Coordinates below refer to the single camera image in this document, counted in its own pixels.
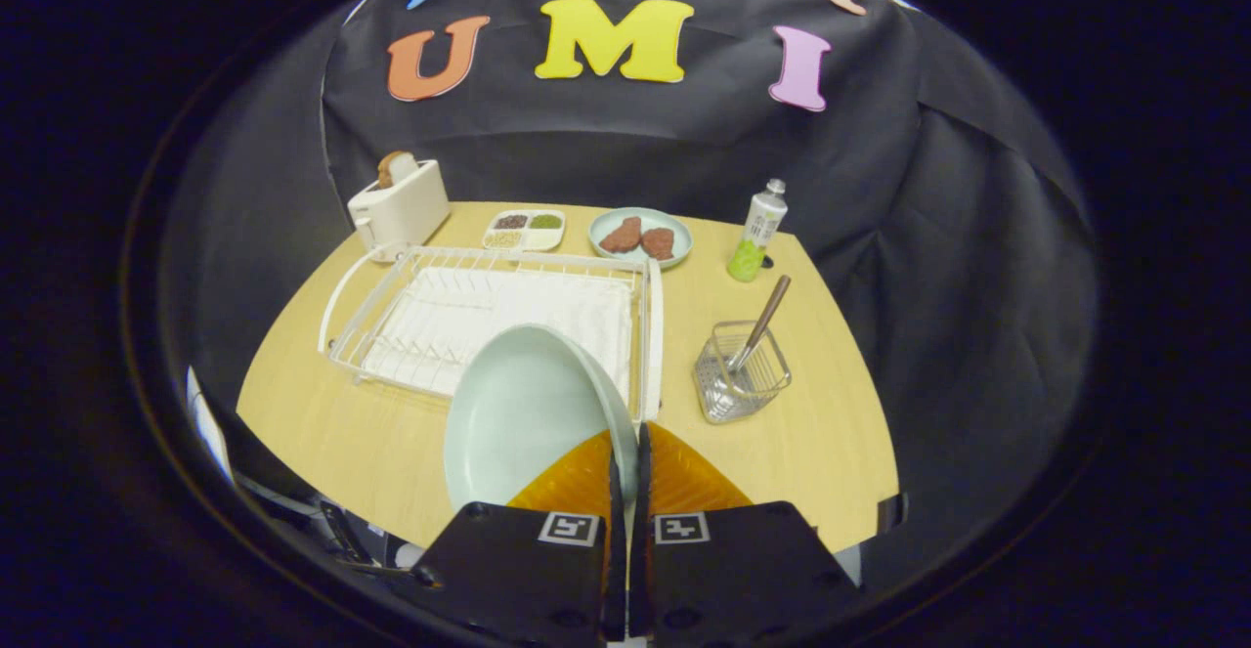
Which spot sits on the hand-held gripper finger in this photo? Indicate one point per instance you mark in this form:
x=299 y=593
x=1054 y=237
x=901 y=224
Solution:
x=616 y=580
x=640 y=580

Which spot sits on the white divided condiment dish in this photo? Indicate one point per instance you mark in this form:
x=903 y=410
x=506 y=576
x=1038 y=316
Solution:
x=545 y=237

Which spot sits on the pale green plate with meat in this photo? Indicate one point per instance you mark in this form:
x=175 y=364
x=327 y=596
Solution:
x=676 y=228

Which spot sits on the brown meat piece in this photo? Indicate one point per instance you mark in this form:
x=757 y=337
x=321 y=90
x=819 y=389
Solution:
x=659 y=242
x=622 y=236

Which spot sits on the white and green bottle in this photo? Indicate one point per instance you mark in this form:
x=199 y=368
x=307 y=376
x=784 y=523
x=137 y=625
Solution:
x=757 y=233

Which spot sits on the white toaster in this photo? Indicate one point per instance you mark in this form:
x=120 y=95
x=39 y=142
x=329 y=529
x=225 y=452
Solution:
x=406 y=208

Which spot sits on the black backdrop cloth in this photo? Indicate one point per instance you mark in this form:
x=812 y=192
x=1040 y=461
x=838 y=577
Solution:
x=635 y=140

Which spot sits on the toast slice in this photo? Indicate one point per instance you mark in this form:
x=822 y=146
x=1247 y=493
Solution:
x=396 y=167

